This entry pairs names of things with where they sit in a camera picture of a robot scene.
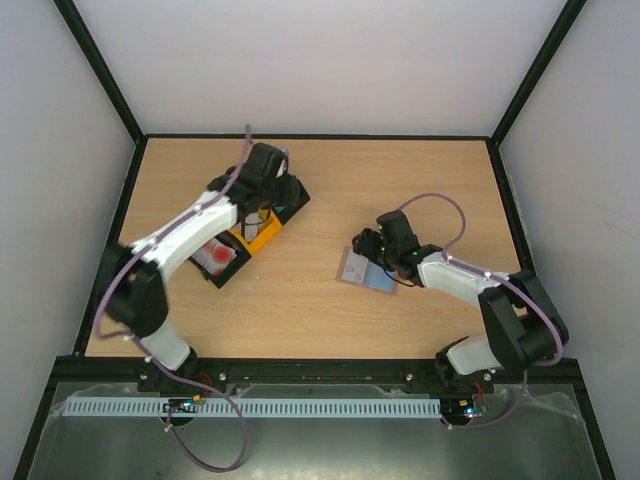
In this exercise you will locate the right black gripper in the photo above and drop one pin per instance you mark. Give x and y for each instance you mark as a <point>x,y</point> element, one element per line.
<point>368,244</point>

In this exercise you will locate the yellow plastic bin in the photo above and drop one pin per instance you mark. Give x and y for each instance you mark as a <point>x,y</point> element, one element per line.
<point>256,230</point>

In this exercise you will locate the white floral card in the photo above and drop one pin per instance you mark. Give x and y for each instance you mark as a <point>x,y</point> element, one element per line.
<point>354,268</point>

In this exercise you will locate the black bin with red cards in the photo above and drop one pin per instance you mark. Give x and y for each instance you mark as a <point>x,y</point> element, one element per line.
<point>242,257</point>

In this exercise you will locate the black bin with teal cards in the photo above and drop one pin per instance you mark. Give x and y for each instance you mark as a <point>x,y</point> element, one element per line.
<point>292,197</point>

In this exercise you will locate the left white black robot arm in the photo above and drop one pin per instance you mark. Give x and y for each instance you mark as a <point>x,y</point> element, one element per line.
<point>132,279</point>

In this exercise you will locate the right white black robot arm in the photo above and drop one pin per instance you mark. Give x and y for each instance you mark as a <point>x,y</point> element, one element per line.
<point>522,325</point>

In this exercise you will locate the white red circle cards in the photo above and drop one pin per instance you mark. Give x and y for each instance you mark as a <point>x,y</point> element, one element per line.
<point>214,257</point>

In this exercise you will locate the black aluminium frame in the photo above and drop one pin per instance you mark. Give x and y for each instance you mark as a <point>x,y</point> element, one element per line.
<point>77,365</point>

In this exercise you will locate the light blue slotted cable duct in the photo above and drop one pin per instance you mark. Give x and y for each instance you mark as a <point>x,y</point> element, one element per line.
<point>254,408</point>

